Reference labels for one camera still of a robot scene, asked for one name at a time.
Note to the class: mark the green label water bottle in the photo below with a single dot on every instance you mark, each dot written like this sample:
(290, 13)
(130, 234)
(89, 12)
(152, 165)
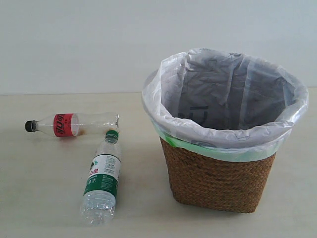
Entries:
(99, 198)

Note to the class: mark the red label cola bottle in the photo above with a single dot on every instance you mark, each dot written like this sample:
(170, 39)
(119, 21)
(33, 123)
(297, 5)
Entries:
(74, 124)

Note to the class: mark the white plastic bin liner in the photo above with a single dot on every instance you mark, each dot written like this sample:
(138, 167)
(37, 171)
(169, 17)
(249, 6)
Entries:
(227, 106)

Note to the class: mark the woven brown wicker basket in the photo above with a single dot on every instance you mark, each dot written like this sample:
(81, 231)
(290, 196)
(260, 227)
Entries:
(210, 183)

